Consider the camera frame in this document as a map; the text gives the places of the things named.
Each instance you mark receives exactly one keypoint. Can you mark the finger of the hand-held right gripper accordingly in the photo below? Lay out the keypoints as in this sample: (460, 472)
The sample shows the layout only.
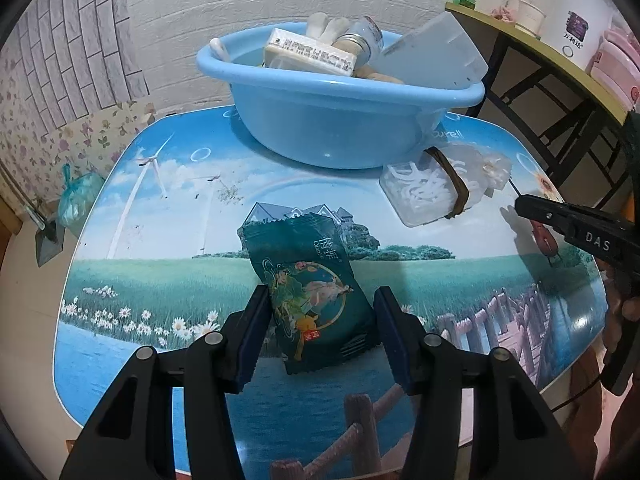
(540, 210)

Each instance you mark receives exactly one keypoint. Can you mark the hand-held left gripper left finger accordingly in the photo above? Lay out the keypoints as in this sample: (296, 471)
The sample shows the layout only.
(255, 330)

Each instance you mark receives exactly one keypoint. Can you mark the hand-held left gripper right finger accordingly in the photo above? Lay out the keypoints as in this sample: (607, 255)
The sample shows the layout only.
(395, 335)

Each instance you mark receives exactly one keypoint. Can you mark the green snack packet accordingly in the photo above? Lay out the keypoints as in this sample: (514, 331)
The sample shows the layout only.
(310, 290)

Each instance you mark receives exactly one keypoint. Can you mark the bag of white hooks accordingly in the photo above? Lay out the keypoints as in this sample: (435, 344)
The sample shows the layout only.
(420, 190)

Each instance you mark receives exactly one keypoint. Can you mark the translucent plastic box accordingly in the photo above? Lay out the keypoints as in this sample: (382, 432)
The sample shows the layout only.
(430, 55)

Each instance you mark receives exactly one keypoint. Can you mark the beige plush toy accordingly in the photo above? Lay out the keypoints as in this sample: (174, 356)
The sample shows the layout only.
(380, 76)

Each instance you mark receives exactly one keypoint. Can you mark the light blue plastic basin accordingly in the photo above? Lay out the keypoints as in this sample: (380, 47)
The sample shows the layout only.
(325, 125)

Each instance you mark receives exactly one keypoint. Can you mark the small glass jar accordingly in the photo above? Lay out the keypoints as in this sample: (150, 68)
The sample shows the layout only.
(365, 35)

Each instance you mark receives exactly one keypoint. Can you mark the clear box with beige contents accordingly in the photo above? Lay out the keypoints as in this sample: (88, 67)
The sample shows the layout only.
(310, 52)

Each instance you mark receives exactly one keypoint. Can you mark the person's right hand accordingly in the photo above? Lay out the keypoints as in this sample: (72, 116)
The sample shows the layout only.
(627, 310)

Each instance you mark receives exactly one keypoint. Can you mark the clear plastic bag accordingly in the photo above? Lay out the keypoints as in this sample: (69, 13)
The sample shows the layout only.
(492, 170)

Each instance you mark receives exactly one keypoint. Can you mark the brown rubber band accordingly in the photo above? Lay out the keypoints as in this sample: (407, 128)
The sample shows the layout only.
(457, 185)

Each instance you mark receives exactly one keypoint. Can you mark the scenic print table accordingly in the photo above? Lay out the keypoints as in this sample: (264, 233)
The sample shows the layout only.
(150, 270)

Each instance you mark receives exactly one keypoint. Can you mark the white electric kettle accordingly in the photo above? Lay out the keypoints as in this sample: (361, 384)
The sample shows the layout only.
(575, 35)

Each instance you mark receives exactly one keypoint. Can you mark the yellow folding side table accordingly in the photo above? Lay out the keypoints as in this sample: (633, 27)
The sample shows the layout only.
(505, 25)

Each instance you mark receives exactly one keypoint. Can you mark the white paper cup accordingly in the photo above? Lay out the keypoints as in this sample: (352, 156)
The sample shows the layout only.
(530, 17)

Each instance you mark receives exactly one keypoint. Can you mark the pink scrunchie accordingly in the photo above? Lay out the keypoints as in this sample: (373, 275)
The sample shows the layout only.
(504, 12)

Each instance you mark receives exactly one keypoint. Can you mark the tied blue garbage bag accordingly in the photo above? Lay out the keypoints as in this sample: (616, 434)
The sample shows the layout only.
(80, 195)

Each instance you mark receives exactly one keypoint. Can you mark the small green box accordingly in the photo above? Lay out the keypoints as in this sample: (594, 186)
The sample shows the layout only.
(463, 0)

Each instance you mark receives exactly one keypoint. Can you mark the grey dustpan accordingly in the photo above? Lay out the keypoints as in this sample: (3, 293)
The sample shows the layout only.
(47, 245)

